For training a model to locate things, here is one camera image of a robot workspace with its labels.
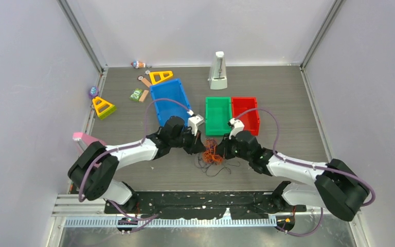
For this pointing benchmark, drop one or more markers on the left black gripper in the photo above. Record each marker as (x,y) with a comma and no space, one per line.
(196,145)

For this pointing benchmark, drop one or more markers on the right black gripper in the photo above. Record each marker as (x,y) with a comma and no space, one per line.
(223,148)

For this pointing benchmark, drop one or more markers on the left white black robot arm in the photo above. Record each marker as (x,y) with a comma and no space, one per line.
(95,168)

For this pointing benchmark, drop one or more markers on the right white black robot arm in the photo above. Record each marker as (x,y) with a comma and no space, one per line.
(332,186)

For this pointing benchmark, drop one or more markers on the green plastic bin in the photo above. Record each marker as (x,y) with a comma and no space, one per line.
(218,113)

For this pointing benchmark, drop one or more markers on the red plastic bin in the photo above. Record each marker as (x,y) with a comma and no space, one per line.
(251,119)

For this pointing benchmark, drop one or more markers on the white metronome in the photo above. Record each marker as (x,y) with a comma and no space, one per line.
(217,76)

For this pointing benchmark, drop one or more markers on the tan wooden block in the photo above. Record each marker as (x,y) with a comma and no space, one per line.
(143,96)

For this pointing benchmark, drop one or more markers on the yellow triangle toy on green block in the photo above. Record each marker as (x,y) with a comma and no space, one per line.
(103,108)

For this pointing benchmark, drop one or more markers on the small colourful figurine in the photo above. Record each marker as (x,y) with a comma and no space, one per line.
(138,64)

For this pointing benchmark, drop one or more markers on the pink tape dispenser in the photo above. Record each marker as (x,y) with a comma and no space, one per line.
(83,140)

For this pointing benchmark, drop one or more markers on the purple round toy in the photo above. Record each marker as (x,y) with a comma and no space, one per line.
(93,92)

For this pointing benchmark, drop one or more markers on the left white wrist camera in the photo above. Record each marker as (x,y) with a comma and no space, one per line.
(194,121)

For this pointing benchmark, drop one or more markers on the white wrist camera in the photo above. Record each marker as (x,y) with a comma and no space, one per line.
(194,121)
(236,127)

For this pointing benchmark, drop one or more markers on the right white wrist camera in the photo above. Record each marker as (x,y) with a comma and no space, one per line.
(236,127)

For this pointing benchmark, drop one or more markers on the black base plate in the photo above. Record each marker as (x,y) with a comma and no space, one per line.
(207,205)

